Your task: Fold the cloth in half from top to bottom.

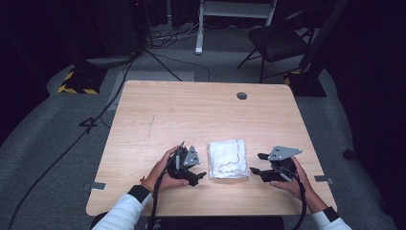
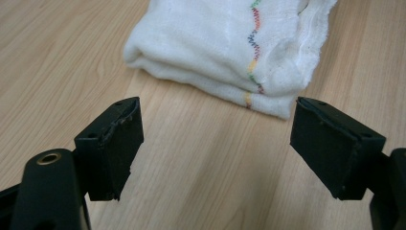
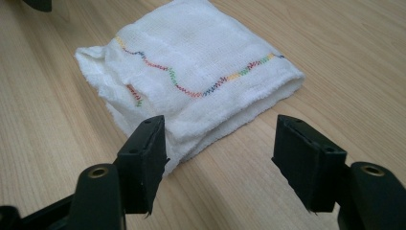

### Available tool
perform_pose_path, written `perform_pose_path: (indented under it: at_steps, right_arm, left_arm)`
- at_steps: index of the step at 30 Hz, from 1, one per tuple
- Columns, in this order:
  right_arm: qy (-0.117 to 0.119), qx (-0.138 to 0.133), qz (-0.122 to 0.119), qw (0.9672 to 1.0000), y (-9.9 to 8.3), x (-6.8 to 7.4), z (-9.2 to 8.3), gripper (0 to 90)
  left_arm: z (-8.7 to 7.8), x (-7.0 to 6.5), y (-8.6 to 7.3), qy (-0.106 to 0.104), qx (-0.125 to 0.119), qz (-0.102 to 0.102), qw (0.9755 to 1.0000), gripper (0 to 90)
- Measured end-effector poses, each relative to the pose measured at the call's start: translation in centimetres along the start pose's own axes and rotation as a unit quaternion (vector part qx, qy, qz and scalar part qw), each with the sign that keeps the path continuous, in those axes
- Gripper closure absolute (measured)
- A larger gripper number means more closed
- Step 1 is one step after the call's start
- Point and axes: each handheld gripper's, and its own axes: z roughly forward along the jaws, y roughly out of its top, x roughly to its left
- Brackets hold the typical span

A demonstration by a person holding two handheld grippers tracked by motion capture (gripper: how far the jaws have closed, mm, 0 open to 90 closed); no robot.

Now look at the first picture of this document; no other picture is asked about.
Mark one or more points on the white towel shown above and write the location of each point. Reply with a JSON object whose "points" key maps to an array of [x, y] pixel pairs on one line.
{"points": [[228, 158]]}

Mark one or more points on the small black floor object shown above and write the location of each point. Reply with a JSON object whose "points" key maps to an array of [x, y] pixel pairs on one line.
{"points": [[348, 153]]}

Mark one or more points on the person's dark lap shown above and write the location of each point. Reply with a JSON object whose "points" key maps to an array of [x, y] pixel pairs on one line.
{"points": [[223, 224]]}

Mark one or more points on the person's left hand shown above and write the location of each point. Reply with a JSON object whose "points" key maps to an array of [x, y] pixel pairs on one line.
{"points": [[159, 175]]}

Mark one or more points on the black folding chair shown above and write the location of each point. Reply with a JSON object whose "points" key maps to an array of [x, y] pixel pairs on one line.
{"points": [[276, 43]]}

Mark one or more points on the person's right hand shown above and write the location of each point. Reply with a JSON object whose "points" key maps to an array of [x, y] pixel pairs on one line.
{"points": [[300, 187]]}

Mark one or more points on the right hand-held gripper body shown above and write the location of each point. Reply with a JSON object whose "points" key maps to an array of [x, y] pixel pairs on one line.
{"points": [[282, 152]]}

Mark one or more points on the grey tape strip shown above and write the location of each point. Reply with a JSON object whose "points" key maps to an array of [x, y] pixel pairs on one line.
{"points": [[323, 179], [95, 186]]}

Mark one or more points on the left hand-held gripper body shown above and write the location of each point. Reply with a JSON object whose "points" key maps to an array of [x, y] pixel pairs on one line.
{"points": [[191, 156]]}

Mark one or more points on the black yellow striped stand base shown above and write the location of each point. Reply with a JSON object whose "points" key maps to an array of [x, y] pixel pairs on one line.
{"points": [[308, 84], [81, 81]]}

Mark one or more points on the white metal stand frame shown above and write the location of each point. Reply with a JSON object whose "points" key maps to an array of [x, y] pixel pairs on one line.
{"points": [[199, 32]]}

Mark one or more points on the dark equipment cabinet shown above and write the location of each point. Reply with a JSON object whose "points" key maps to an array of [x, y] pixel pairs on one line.
{"points": [[118, 25]]}

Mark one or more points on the black slanted stand pole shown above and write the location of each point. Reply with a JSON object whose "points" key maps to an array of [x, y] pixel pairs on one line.
{"points": [[322, 35]]}

